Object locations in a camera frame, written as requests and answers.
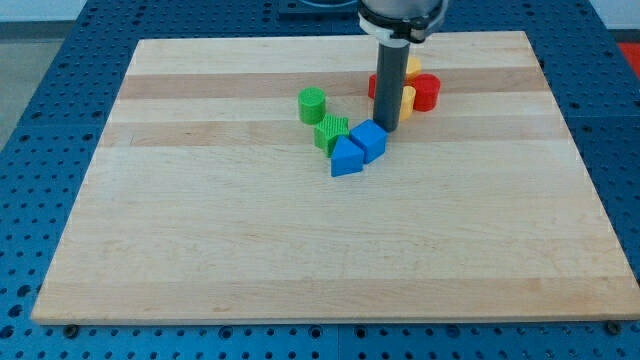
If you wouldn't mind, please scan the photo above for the blue triangle block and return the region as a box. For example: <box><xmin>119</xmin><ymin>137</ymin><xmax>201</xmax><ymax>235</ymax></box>
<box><xmin>331</xmin><ymin>136</ymin><xmax>364</xmax><ymax>177</ymax></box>

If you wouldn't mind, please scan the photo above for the green cylinder block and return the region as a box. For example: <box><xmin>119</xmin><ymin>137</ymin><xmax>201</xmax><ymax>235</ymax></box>
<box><xmin>297</xmin><ymin>87</ymin><xmax>326</xmax><ymax>125</ymax></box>

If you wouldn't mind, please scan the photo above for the yellow block rear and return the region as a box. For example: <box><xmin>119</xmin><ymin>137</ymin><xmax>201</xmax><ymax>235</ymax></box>
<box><xmin>405</xmin><ymin>56</ymin><xmax>422</xmax><ymax>84</ymax></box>

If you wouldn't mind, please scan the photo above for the wooden board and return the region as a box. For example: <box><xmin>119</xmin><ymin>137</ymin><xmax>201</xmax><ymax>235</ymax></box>
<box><xmin>31</xmin><ymin>31</ymin><xmax>639</xmax><ymax>325</ymax></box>

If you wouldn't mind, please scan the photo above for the red cylinder block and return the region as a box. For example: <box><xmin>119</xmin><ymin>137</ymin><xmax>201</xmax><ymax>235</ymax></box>
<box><xmin>412</xmin><ymin>74</ymin><xmax>441</xmax><ymax>112</ymax></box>

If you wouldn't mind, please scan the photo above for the yellow block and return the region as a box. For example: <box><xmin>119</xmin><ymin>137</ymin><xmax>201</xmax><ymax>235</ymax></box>
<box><xmin>399</xmin><ymin>85</ymin><xmax>416</xmax><ymax>121</ymax></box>
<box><xmin>405</xmin><ymin>56</ymin><xmax>422</xmax><ymax>84</ymax></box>

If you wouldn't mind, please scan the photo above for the blue cube block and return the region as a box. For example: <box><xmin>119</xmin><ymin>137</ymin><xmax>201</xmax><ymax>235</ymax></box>
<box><xmin>350</xmin><ymin>119</ymin><xmax>388</xmax><ymax>164</ymax></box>

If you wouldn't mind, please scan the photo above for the green star block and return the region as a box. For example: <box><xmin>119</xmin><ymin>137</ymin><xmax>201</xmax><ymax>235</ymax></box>
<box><xmin>314</xmin><ymin>113</ymin><xmax>349</xmax><ymax>157</ymax></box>

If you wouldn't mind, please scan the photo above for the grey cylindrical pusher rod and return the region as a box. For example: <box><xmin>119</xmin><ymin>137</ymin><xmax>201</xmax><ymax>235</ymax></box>
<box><xmin>373</xmin><ymin>43</ymin><xmax>410</xmax><ymax>132</ymax></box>

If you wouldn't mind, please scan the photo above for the yellow block front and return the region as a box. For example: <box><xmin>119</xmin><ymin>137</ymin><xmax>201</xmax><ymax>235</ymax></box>
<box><xmin>399</xmin><ymin>85</ymin><xmax>416</xmax><ymax>121</ymax></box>

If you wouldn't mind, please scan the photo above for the red block behind rod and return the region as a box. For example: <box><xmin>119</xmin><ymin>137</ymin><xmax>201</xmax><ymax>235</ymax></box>
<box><xmin>368</xmin><ymin>74</ymin><xmax>377</xmax><ymax>99</ymax></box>

